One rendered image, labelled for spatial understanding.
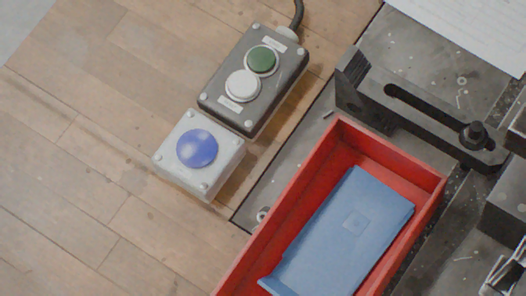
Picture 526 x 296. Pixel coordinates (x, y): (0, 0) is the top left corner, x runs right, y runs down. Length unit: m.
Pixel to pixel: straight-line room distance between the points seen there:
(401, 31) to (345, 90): 0.12
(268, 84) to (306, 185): 0.11
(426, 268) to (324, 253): 0.10
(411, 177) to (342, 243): 0.09
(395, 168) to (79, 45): 0.36
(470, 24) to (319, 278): 0.31
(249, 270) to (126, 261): 0.12
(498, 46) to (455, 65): 0.05
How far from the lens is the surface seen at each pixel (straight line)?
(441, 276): 0.98
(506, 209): 0.91
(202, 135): 0.99
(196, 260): 0.99
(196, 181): 0.98
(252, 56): 1.01
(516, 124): 0.77
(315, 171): 0.99
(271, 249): 0.98
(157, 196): 1.01
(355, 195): 0.98
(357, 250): 0.97
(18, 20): 2.21
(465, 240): 0.99
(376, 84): 0.96
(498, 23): 1.08
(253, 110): 1.00
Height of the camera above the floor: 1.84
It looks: 68 degrees down
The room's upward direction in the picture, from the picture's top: 12 degrees counter-clockwise
